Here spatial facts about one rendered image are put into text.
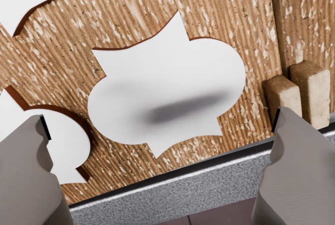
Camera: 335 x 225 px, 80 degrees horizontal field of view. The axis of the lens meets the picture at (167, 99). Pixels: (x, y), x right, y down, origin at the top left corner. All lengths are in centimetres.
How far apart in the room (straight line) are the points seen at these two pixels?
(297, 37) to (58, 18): 19
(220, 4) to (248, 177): 23
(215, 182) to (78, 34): 24
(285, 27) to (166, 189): 23
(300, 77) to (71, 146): 21
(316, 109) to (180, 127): 12
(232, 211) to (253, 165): 185
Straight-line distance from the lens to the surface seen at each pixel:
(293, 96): 19
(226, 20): 18
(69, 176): 25
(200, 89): 18
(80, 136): 21
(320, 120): 22
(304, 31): 21
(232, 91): 18
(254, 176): 31
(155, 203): 32
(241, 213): 220
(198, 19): 17
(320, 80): 20
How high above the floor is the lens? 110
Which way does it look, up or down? 62 degrees down
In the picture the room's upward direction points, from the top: 174 degrees clockwise
